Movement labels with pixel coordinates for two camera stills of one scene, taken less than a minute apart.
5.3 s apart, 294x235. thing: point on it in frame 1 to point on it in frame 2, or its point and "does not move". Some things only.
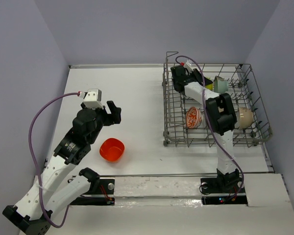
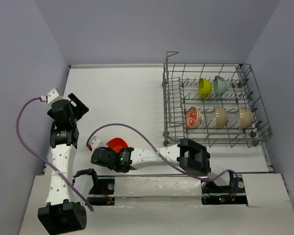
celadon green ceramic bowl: x=220 y=85 does not move
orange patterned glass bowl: x=194 y=117 does not move
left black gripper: x=115 y=112 to x=80 y=109
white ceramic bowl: x=246 y=116 does not move
